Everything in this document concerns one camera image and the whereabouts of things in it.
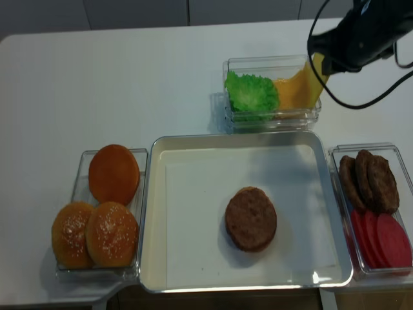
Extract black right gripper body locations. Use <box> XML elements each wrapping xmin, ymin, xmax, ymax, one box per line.
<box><xmin>307</xmin><ymin>9</ymin><xmax>412</xmax><ymax>75</ymax></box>

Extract right sesame top bun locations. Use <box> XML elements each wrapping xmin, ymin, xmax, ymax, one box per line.
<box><xmin>85</xmin><ymin>201</ymin><xmax>139</xmax><ymax>268</ymax></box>

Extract right red tomato slice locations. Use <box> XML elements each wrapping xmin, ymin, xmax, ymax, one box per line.
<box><xmin>377</xmin><ymin>214</ymin><xmax>412</xmax><ymax>268</ymax></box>

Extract brown patty on bun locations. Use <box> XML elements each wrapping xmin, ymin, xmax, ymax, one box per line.
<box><xmin>224</xmin><ymin>187</ymin><xmax>277</xmax><ymax>253</ymax></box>

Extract remaining yellow cheese slices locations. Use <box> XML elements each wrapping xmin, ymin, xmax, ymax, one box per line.
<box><xmin>273</xmin><ymin>63</ymin><xmax>316</xmax><ymax>110</ymax></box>

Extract clear patty and tomato box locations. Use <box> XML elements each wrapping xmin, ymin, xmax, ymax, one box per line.
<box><xmin>327</xmin><ymin>143</ymin><xmax>412</xmax><ymax>289</ymax></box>

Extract sesame bun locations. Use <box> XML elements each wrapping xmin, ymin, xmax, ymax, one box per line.
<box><xmin>52</xmin><ymin>201</ymin><xmax>94</xmax><ymax>269</ymax></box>
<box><xmin>85</xmin><ymin>201</ymin><xmax>139</xmax><ymax>268</ymax></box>

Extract green lettuce leaf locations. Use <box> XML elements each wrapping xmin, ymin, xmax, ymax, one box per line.
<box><xmin>224</xmin><ymin>71</ymin><xmax>280</xmax><ymax>122</ymax></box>

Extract white square tray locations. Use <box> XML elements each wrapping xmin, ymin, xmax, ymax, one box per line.
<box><xmin>138</xmin><ymin>130</ymin><xmax>353</xmax><ymax>293</ymax></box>

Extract middle red tomato slice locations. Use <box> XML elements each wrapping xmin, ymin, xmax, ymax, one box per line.
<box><xmin>364</xmin><ymin>211</ymin><xmax>387</xmax><ymax>268</ymax></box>

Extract left sesame top bun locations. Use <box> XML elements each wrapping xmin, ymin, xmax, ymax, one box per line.
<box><xmin>52</xmin><ymin>201</ymin><xmax>94</xmax><ymax>269</ymax></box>

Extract left red tomato slice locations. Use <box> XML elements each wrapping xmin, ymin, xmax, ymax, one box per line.
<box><xmin>350</xmin><ymin>209</ymin><xmax>372</xmax><ymax>267</ymax></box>

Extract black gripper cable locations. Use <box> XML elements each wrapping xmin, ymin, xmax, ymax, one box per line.
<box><xmin>306</xmin><ymin>0</ymin><xmax>413</xmax><ymax>109</ymax></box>

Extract middle brown patty in box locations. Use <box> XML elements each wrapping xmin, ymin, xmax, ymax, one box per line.
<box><xmin>356</xmin><ymin>149</ymin><xmax>375</xmax><ymax>211</ymax></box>

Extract yellow cheese slice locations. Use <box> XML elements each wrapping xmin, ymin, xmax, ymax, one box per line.
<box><xmin>303</xmin><ymin>53</ymin><xmax>329</xmax><ymax>109</ymax></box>

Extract plain bottom bun in box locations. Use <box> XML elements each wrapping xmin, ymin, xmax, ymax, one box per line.
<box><xmin>88</xmin><ymin>144</ymin><xmax>140</xmax><ymax>205</ymax></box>

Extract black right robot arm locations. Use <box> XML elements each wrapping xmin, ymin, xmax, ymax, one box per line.
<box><xmin>308</xmin><ymin>0</ymin><xmax>412</xmax><ymax>76</ymax></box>

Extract clear lettuce and cheese box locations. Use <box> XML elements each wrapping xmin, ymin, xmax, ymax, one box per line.
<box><xmin>223</xmin><ymin>55</ymin><xmax>321</xmax><ymax>132</ymax></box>

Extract clear bun box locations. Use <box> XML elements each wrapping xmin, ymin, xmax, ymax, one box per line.
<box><xmin>55</xmin><ymin>149</ymin><xmax>148</xmax><ymax>283</ymax></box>

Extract white paper liner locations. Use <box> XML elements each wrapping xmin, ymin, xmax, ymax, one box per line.
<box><xmin>165</xmin><ymin>145</ymin><xmax>342</xmax><ymax>288</ymax></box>

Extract red tomato slice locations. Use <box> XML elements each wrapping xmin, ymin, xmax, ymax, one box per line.
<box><xmin>350</xmin><ymin>209</ymin><xmax>372</xmax><ymax>267</ymax></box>
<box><xmin>364</xmin><ymin>211</ymin><xmax>387</xmax><ymax>268</ymax></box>
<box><xmin>377</xmin><ymin>214</ymin><xmax>412</xmax><ymax>268</ymax></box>

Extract right brown patty in box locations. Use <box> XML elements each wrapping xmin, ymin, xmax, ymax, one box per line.
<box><xmin>367</xmin><ymin>155</ymin><xmax>399</xmax><ymax>214</ymax></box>

